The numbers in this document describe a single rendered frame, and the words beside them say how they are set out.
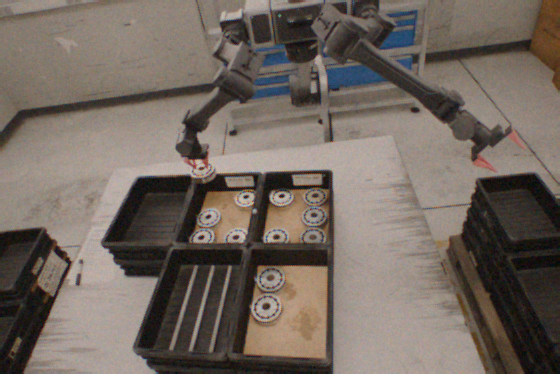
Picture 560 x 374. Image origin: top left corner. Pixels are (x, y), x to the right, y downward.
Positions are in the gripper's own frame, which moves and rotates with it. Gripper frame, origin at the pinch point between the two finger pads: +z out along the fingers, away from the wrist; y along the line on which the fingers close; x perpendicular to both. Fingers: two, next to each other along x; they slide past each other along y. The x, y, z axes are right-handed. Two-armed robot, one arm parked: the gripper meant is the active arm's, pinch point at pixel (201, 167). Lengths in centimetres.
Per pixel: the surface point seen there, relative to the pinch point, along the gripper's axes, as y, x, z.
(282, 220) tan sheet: 30.5, -10.0, 23.0
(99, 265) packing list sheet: -53, -23, 34
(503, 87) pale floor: 203, 217, 111
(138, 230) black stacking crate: -32.3, -13.8, 21.7
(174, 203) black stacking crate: -20.4, 1.8, 22.0
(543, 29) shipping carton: 250, 272, 85
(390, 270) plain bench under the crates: 72, -26, 37
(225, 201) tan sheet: 3.8, 1.9, 22.4
